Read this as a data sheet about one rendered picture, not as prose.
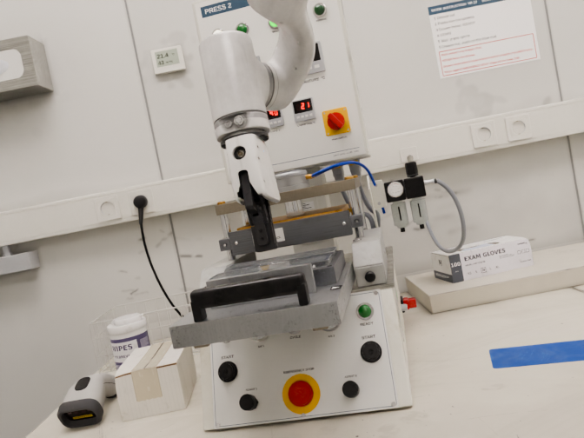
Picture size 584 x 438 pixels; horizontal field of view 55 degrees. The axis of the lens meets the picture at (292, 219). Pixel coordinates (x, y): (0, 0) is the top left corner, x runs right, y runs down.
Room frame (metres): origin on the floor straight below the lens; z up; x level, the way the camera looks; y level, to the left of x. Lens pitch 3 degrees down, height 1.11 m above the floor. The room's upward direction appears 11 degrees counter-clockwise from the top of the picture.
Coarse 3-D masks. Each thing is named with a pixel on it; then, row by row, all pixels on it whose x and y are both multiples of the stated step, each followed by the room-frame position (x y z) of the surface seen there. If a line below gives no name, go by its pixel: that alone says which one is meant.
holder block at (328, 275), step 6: (342, 252) 0.93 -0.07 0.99; (336, 258) 0.86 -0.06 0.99; (342, 258) 0.92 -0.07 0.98; (330, 264) 0.81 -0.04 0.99; (336, 264) 0.82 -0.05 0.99; (342, 264) 0.90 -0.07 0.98; (318, 270) 0.79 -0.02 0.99; (324, 270) 0.79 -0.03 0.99; (330, 270) 0.79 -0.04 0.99; (336, 270) 0.81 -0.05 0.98; (318, 276) 0.79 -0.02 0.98; (324, 276) 0.79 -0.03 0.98; (330, 276) 0.79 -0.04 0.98; (336, 276) 0.79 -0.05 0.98; (318, 282) 0.79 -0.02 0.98; (324, 282) 0.79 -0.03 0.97; (330, 282) 0.79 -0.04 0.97; (336, 282) 0.79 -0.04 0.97
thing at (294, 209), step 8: (288, 208) 1.12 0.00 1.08; (296, 208) 1.12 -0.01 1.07; (328, 208) 1.17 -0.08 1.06; (336, 208) 1.10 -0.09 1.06; (344, 208) 1.09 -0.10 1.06; (280, 216) 1.21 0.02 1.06; (288, 216) 1.13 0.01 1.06; (296, 216) 1.07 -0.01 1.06; (304, 216) 1.05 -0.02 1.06; (248, 224) 1.14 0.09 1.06
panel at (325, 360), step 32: (352, 320) 0.91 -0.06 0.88; (384, 320) 0.89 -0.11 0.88; (224, 352) 0.94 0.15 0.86; (256, 352) 0.92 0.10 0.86; (288, 352) 0.91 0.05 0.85; (320, 352) 0.90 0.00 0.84; (352, 352) 0.89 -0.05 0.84; (384, 352) 0.87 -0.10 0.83; (224, 384) 0.92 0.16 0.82; (256, 384) 0.90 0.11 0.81; (288, 384) 0.89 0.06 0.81; (320, 384) 0.88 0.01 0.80; (384, 384) 0.86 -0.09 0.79; (224, 416) 0.90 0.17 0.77; (256, 416) 0.88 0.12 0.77; (288, 416) 0.87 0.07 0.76; (320, 416) 0.86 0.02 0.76
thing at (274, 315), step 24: (312, 288) 0.75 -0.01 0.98; (216, 312) 0.75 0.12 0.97; (240, 312) 0.72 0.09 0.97; (264, 312) 0.69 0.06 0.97; (288, 312) 0.68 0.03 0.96; (312, 312) 0.68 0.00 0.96; (336, 312) 0.67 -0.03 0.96; (192, 336) 0.71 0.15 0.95; (216, 336) 0.70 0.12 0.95; (240, 336) 0.70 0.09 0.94
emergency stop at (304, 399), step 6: (294, 384) 0.88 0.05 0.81; (300, 384) 0.88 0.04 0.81; (306, 384) 0.87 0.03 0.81; (294, 390) 0.88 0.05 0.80; (300, 390) 0.87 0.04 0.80; (306, 390) 0.87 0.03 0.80; (312, 390) 0.87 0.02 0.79; (294, 396) 0.87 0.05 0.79; (300, 396) 0.87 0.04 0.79; (306, 396) 0.87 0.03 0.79; (312, 396) 0.87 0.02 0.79; (294, 402) 0.87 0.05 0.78; (300, 402) 0.87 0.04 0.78; (306, 402) 0.86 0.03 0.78
